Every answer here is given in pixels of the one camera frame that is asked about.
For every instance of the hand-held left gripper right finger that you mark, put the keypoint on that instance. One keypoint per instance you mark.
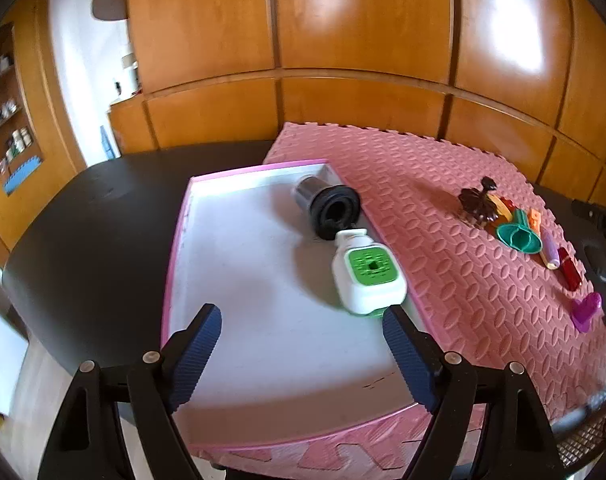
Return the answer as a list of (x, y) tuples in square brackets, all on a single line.
[(408, 355)]

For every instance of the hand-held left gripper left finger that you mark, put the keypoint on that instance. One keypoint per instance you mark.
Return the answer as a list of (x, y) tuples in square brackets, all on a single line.
[(198, 350)]

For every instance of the white tray with pink rim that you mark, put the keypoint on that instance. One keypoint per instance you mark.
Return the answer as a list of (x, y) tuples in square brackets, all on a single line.
[(263, 310)]

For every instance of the teal plastic mould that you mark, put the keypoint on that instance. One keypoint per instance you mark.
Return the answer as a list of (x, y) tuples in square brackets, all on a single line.
[(518, 237)]

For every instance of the brown leaf-shaped toy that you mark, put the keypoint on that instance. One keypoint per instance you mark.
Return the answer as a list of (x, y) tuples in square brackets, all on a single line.
[(478, 207)]

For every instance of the yellow toy piece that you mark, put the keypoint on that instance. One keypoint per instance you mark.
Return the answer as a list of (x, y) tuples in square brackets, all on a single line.
[(500, 215)]

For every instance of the purple plastic toy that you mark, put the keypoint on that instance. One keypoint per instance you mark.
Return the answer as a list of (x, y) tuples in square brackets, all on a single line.
[(585, 310)]

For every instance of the red translucent toy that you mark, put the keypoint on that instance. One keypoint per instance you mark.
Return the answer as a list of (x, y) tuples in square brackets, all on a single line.
[(569, 267)]

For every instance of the orange toy block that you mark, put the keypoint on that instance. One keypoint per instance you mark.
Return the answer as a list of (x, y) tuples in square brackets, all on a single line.
[(534, 220)]

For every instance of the small brown toy piece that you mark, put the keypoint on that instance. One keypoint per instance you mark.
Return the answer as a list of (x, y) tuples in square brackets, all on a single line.
[(488, 183)]

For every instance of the pink foam puzzle mat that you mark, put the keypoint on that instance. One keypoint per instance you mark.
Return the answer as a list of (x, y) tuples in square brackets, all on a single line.
[(458, 280)]

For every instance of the white bottle with green cap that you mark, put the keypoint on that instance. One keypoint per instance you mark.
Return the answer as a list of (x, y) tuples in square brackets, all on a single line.
[(365, 272)]

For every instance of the black and silver cylinder toy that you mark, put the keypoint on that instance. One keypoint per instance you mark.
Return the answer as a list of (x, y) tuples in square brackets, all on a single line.
[(328, 207)]

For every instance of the lilac and pink toy cylinder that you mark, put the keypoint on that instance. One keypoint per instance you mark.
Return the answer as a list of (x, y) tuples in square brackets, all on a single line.
[(550, 250)]

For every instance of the red toy block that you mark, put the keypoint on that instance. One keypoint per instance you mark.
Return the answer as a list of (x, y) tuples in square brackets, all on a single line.
[(508, 204)]

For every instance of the blue foam piece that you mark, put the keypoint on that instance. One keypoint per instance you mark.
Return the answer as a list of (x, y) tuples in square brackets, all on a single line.
[(23, 175)]

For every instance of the white appliance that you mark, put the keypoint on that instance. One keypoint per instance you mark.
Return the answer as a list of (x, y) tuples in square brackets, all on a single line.
[(131, 72)]

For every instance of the wooden wardrobe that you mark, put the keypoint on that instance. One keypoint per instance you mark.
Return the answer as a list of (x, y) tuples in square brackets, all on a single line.
[(358, 35)]

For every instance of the jars on wall shelf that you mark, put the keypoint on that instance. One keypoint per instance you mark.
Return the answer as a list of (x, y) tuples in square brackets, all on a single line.
[(15, 140)]

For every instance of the wooden wall shelf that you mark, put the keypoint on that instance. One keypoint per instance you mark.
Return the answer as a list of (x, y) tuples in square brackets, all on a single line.
[(8, 110)]

